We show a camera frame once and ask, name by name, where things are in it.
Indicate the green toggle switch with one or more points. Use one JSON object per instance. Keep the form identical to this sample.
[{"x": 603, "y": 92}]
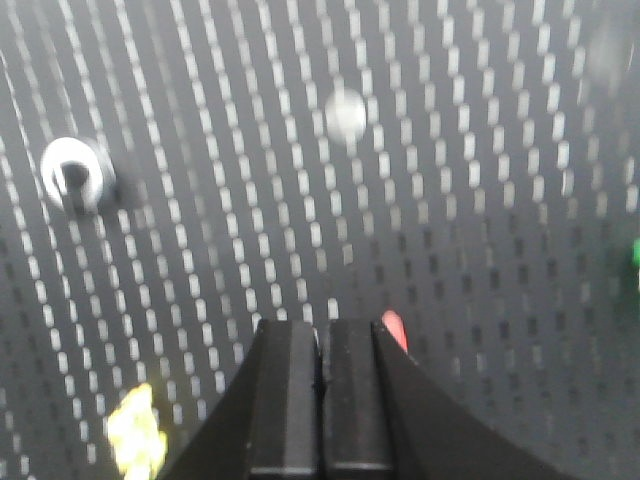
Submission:
[{"x": 635, "y": 260}]

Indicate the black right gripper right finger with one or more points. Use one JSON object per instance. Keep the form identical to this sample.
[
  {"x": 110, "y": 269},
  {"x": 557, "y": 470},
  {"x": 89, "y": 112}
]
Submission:
[{"x": 383, "y": 418}]

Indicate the black perforated pegboard panel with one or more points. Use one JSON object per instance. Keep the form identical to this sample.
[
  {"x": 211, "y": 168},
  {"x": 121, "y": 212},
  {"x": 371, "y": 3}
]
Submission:
[{"x": 492, "y": 203}]

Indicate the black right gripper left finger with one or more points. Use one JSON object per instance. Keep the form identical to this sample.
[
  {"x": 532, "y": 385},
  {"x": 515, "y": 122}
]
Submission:
[{"x": 266, "y": 426}]

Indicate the silver round plug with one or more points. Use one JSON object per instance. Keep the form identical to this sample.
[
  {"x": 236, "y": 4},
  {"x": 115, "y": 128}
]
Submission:
[{"x": 346, "y": 117}]

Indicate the yellow toggle switch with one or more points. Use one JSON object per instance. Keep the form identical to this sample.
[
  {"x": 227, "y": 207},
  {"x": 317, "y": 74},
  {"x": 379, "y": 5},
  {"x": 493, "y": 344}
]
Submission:
[{"x": 139, "y": 447}]

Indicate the red toggle switch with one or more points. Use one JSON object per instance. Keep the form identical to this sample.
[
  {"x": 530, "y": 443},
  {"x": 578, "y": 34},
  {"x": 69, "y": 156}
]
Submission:
[{"x": 395, "y": 325}]

